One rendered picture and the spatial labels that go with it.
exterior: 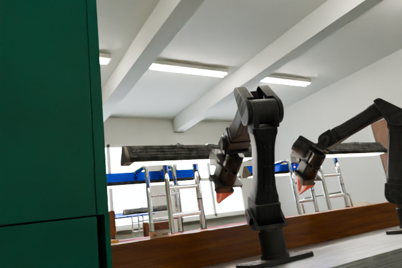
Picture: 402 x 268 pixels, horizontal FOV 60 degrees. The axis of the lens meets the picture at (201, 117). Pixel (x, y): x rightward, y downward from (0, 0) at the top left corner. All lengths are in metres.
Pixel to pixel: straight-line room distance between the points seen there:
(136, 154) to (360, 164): 5.67
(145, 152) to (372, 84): 5.59
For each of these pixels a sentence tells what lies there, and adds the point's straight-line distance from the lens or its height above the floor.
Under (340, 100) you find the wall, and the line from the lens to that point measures 6.96.
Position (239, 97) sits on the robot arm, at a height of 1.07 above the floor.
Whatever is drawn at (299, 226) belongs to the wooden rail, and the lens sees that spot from 1.29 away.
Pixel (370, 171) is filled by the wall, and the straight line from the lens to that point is 6.62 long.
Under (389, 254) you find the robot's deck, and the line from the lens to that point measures 0.91.
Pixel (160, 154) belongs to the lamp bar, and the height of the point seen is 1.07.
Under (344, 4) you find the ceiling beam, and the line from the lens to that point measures 4.22.
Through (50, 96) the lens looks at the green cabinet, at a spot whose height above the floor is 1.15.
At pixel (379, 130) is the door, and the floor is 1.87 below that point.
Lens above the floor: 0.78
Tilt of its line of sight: 17 degrees up
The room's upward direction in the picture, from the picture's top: 8 degrees counter-clockwise
